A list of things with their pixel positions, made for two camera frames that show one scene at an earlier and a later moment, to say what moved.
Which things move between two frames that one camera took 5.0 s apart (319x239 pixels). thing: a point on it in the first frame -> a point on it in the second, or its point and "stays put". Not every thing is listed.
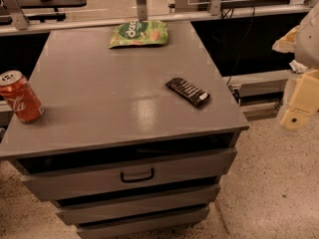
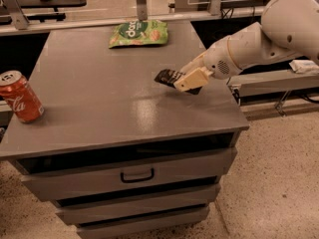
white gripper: (308, 42) -> (217, 61)
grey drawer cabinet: (120, 153) stays put
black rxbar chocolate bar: (189, 93) -> (168, 76)
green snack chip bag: (139, 33) stays put
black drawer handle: (138, 179) stays put
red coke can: (21, 96) stays put
